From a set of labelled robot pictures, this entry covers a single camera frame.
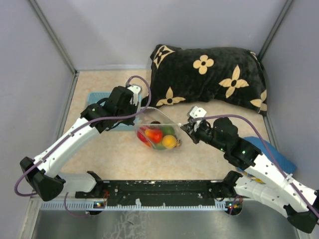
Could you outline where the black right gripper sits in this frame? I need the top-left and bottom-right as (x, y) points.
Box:
(181, 119), (228, 152)

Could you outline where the red toy apple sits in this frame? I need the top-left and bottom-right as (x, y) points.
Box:
(137, 127), (148, 142)

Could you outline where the yellow orange toy fruit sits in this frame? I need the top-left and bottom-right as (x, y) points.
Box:
(161, 135), (177, 149)

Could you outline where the green orange toy mango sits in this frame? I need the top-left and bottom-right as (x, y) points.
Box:
(160, 125), (175, 136)

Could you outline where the clear dotted zip top bag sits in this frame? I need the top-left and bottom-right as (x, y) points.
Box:
(134, 107), (182, 151)

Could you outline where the red yellow toy pepper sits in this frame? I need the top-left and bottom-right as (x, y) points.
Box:
(145, 129), (163, 143)

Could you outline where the green yellow toy mango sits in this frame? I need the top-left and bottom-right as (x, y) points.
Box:
(153, 142), (166, 150)

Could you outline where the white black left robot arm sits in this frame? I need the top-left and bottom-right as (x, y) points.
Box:
(20, 85), (142, 202)

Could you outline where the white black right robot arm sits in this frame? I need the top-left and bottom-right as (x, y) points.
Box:
(181, 118), (319, 234)

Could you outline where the blue cloth bag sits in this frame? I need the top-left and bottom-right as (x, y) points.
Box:
(236, 136), (297, 184)

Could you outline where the light blue plastic basket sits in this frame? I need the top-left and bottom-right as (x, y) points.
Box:
(81, 91), (137, 133)

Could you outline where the black pillow with cream flowers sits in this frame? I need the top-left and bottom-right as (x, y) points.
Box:
(142, 44), (267, 116)

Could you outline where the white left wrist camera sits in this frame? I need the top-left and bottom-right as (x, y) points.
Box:
(126, 84), (142, 107)

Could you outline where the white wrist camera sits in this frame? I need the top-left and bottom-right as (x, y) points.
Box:
(126, 84), (142, 107)
(187, 106), (207, 124)

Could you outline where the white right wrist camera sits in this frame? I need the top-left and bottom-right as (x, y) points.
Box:
(187, 106), (207, 124)

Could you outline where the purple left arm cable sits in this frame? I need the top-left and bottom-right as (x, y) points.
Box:
(13, 75), (152, 218)

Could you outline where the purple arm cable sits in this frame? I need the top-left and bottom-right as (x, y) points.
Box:
(13, 75), (152, 218)
(191, 114), (319, 222)

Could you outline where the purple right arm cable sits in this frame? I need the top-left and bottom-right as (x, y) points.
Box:
(191, 114), (319, 222)

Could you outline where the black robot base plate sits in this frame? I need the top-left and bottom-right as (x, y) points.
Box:
(75, 180), (237, 207)

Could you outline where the white slotted cable duct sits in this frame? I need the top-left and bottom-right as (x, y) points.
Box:
(39, 200), (244, 210)

